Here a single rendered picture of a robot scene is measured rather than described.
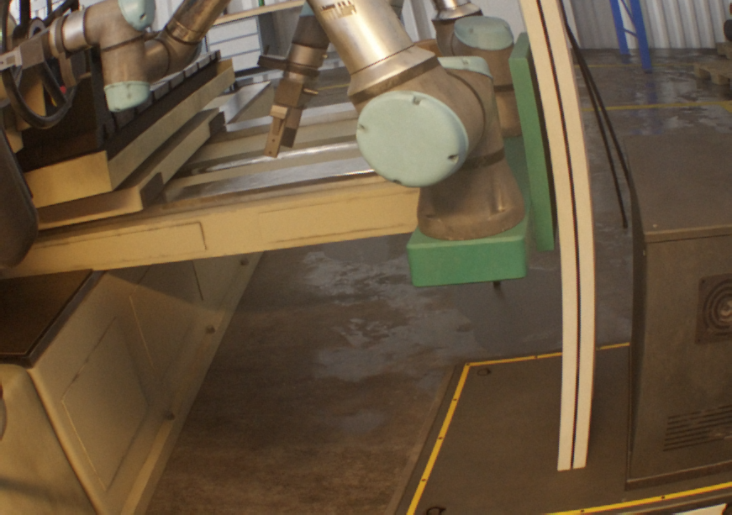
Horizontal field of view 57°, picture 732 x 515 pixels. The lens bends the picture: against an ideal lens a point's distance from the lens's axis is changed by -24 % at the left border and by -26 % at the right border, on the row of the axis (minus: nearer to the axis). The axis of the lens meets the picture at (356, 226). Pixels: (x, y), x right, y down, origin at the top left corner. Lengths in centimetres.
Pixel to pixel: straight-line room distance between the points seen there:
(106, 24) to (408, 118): 49
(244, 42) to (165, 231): 606
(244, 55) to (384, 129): 713
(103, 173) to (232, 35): 623
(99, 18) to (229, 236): 100
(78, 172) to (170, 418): 91
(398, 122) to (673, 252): 47
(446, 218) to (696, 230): 40
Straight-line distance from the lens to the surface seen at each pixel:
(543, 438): 162
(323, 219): 198
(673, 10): 916
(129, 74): 118
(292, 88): 163
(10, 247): 74
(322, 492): 211
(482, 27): 157
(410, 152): 96
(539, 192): 125
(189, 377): 274
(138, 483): 222
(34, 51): 122
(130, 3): 117
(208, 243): 206
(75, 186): 195
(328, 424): 242
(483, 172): 111
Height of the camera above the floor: 126
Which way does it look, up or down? 19 degrees down
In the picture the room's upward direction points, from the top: 10 degrees counter-clockwise
